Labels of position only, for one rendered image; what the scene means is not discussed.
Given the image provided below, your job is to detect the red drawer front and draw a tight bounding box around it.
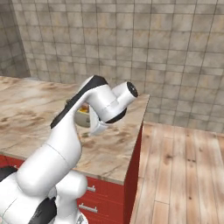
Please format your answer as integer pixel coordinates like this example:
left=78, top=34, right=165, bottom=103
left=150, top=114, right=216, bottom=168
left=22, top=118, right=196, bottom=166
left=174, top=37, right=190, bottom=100
left=83, top=176, right=126, bottom=204
left=76, top=197, right=125, bottom=224

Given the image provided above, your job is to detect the orange carrot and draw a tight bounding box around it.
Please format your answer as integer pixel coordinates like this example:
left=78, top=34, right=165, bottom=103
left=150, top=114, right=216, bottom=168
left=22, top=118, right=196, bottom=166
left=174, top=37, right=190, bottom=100
left=77, top=106, right=89, bottom=115

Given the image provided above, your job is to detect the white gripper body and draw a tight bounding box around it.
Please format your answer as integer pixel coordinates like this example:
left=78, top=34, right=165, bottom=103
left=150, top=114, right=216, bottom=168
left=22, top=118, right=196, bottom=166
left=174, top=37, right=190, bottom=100
left=88, top=105, right=109, bottom=137

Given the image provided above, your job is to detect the red counter cabinet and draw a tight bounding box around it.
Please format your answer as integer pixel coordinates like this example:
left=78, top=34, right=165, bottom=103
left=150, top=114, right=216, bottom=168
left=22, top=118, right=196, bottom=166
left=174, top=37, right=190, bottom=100
left=0, top=122, right=144, bottom=224

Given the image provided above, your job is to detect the pale bowl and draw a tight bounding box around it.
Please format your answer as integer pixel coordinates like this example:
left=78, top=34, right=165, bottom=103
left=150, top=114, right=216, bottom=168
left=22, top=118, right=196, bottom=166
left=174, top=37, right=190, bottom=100
left=74, top=108, right=92, bottom=129

